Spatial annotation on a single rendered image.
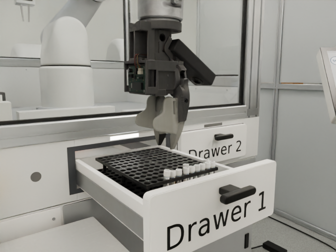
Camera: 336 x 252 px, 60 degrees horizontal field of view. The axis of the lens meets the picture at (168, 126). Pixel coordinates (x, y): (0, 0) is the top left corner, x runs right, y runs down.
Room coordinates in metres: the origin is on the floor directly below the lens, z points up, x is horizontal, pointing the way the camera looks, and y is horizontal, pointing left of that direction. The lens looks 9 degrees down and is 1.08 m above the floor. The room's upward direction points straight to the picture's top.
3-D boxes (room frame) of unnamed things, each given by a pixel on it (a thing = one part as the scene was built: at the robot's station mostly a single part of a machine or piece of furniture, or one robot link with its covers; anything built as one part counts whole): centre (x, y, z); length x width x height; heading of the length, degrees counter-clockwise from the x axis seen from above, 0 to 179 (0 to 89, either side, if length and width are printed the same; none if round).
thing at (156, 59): (0.50, 0.02, 1.11); 0.09 x 0.08 x 0.12; 127
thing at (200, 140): (0.90, -0.15, 0.87); 0.29 x 0.02 x 0.11; 127
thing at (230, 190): (0.44, -0.10, 0.91); 0.07 x 0.04 x 0.01; 127
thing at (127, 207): (0.63, 0.04, 0.86); 0.40 x 0.26 x 0.06; 37
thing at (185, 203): (0.46, -0.09, 0.87); 0.29 x 0.02 x 0.11; 127
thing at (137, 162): (0.62, 0.03, 0.87); 0.22 x 0.18 x 0.06; 37
